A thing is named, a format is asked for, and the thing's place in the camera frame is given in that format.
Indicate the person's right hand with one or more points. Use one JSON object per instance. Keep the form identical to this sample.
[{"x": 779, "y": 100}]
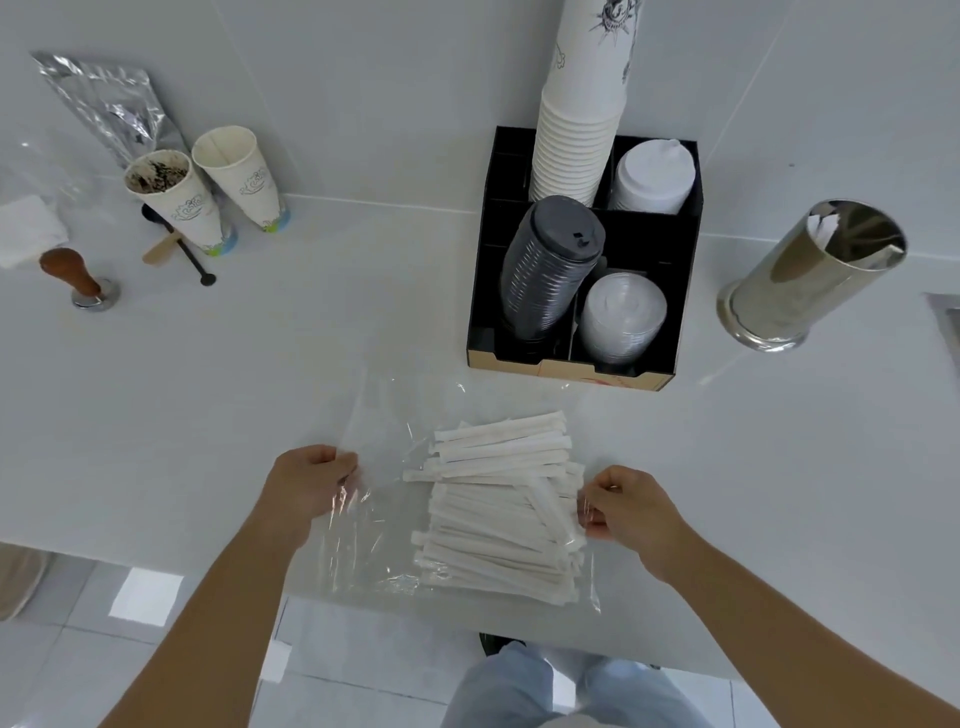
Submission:
[{"x": 637, "y": 521}]

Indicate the person's left hand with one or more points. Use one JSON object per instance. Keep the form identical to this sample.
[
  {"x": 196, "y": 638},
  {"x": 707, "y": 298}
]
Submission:
[{"x": 296, "y": 491}]

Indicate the person's left fingers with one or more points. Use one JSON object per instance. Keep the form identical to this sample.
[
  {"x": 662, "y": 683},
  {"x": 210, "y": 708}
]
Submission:
[{"x": 337, "y": 463}]

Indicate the person's right fingers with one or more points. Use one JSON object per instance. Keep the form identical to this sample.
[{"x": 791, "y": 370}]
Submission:
[{"x": 596, "y": 504}]

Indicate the clear plastic bag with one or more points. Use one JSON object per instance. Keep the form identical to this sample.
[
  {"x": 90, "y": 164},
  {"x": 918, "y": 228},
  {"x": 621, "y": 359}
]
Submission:
[{"x": 375, "y": 540}]

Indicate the person's left forearm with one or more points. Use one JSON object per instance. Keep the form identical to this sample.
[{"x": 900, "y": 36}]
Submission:
[{"x": 217, "y": 630}]

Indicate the person's right forearm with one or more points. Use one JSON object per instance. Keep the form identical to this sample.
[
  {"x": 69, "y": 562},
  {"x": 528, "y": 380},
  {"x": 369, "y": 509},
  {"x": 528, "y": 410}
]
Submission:
[{"x": 780, "y": 645}]

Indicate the pile of paper-wrapped straws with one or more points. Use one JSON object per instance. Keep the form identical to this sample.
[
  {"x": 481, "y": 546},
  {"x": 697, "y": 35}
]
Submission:
[{"x": 495, "y": 517}]

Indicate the stack of clear lids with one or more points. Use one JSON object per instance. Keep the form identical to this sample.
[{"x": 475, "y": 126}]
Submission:
[{"x": 621, "y": 319}]

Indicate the person's blue jeans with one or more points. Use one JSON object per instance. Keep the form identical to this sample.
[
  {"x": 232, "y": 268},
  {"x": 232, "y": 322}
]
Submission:
[{"x": 517, "y": 694}]

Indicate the stack of black lids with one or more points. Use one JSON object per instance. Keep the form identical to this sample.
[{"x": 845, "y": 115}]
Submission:
[{"x": 547, "y": 266}]

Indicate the black cardboard organizer box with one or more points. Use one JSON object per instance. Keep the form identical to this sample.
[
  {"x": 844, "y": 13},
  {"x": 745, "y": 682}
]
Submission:
[{"x": 637, "y": 241}]

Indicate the wooden stirrer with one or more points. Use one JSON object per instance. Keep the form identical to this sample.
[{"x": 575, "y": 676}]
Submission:
[{"x": 161, "y": 249}]

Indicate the printed paper cup with scraps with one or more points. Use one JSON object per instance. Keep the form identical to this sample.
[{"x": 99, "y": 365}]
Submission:
[{"x": 187, "y": 210}]

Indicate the stainless steel canister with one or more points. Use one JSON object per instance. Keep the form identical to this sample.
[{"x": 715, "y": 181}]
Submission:
[{"x": 795, "y": 281}]

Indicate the empty printed paper cup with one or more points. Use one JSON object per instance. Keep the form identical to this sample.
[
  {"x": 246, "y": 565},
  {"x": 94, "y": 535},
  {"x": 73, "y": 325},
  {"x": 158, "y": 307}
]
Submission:
[{"x": 244, "y": 176}]

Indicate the stack of white lids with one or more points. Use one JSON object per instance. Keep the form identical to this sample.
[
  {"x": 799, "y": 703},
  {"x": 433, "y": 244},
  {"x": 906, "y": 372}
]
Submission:
[{"x": 651, "y": 176}]

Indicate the wrapped straws in canister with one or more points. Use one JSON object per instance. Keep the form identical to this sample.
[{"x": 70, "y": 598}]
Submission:
[{"x": 825, "y": 229}]

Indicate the white folded napkin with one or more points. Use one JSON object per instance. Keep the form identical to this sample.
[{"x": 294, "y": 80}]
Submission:
[{"x": 26, "y": 231}]

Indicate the stack of white paper cups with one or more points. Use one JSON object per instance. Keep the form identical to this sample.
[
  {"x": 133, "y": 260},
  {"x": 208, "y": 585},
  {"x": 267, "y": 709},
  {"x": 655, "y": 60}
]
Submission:
[{"x": 581, "y": 97}]

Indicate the silver foil bag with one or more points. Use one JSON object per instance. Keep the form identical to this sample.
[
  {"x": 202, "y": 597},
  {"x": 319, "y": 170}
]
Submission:
[{"x": 112, "y": 105}]

